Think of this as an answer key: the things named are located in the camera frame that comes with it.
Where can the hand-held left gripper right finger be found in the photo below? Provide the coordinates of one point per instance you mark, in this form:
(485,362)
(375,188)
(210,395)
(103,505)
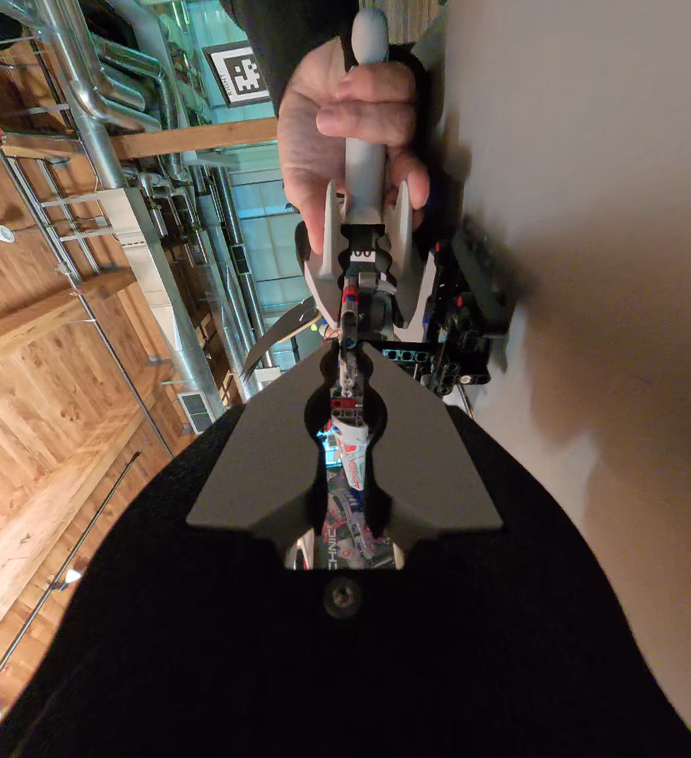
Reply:
(434,468)

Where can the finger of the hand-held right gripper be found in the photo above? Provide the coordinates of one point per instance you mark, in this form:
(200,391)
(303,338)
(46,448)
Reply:
(332,237)
(407,237)

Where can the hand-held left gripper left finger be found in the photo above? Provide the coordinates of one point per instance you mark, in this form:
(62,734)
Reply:
(262,468)

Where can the toy brick vehicle model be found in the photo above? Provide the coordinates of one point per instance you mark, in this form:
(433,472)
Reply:
(469,314)

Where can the person's right hand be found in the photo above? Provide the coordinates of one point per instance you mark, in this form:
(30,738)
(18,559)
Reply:
(310,148)

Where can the white air vent grille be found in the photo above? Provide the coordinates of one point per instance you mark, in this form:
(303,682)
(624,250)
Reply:
(196,413)

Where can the small white sign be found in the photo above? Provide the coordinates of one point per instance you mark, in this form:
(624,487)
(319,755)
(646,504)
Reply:
(268,374)

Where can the dark grey curved panel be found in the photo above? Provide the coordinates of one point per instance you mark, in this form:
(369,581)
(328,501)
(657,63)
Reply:
(283,330)

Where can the silver ceiling pipe bundle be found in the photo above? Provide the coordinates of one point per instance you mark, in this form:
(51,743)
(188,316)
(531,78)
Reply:
(227,207)

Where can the dark toy set box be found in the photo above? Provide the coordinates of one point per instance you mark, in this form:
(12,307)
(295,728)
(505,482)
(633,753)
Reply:
(345,554)

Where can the black framed marker sign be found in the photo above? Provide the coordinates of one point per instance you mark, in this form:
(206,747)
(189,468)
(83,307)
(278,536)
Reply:
(236,89)

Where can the white rectangular duct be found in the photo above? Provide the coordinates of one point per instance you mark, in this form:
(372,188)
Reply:
(138,260)

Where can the silver round air duct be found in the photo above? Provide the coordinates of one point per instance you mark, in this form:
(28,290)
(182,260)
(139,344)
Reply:
(104,160)

